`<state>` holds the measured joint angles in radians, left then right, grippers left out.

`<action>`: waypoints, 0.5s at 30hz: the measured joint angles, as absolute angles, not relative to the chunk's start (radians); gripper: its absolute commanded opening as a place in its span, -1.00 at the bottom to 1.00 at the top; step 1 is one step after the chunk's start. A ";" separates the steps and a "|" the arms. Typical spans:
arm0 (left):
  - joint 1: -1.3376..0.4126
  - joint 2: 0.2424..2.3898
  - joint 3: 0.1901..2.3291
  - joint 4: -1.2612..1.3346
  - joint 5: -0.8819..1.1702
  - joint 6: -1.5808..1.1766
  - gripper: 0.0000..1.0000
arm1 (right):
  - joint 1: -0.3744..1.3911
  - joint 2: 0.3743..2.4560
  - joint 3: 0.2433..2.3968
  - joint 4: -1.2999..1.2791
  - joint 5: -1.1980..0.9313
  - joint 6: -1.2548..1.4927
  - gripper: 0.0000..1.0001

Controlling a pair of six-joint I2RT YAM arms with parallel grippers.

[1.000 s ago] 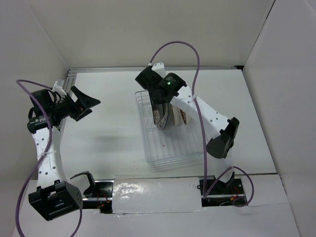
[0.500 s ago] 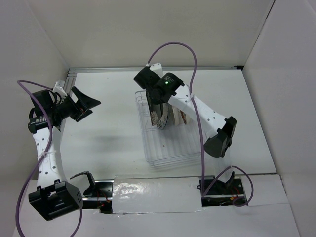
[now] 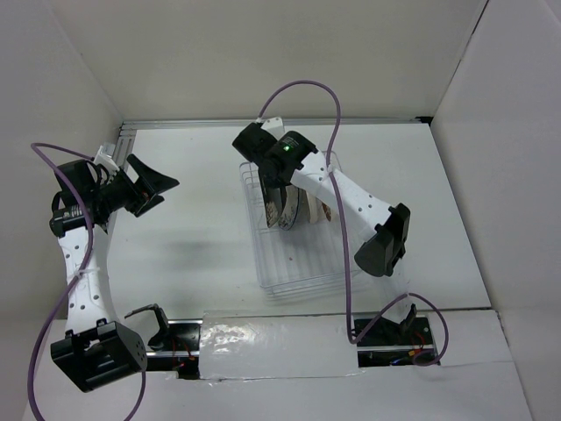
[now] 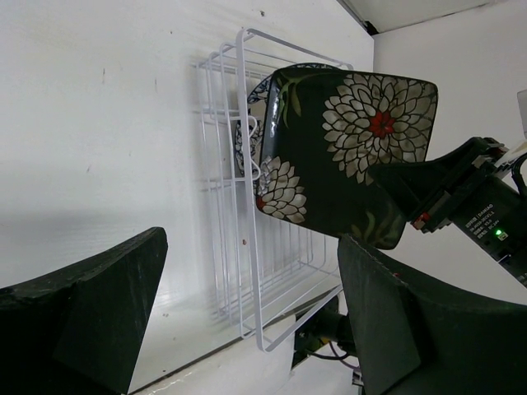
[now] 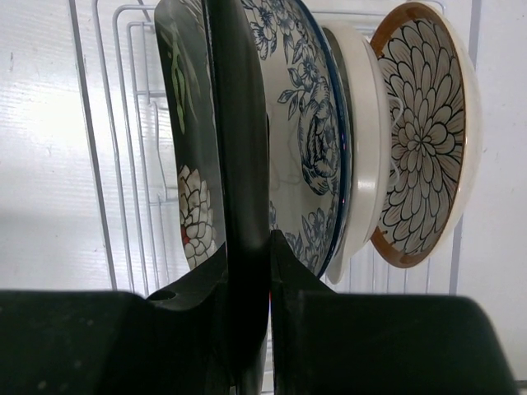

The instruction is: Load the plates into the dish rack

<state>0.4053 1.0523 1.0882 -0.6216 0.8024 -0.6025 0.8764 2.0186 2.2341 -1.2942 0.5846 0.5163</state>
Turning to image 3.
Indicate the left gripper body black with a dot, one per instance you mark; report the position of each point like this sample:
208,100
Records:
122,192

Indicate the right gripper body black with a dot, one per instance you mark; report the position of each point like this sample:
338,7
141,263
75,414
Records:
268,181

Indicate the black square plate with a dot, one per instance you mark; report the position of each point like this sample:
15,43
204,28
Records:
274,200

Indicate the beige plate blue swirl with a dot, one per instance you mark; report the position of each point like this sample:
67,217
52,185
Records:
315,209

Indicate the brown rim floral bowl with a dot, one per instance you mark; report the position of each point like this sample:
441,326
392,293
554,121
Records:
326,211

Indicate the blue floral white plate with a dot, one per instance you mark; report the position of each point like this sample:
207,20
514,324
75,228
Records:
290,200

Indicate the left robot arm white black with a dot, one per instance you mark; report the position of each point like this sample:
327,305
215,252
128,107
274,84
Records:
97,349

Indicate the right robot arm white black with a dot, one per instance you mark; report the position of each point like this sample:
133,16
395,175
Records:
373,232

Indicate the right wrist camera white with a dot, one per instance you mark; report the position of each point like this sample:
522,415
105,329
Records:
274,126

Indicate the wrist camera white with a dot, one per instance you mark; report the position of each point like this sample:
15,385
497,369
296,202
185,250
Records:
105,161
274,126

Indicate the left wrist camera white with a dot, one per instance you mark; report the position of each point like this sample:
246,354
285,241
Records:
105,161

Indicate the white wire dish rack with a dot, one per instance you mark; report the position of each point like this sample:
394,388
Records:
288,263

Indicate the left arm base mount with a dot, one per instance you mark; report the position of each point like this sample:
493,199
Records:
178,352

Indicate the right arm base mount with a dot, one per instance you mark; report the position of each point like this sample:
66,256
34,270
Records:
385,346

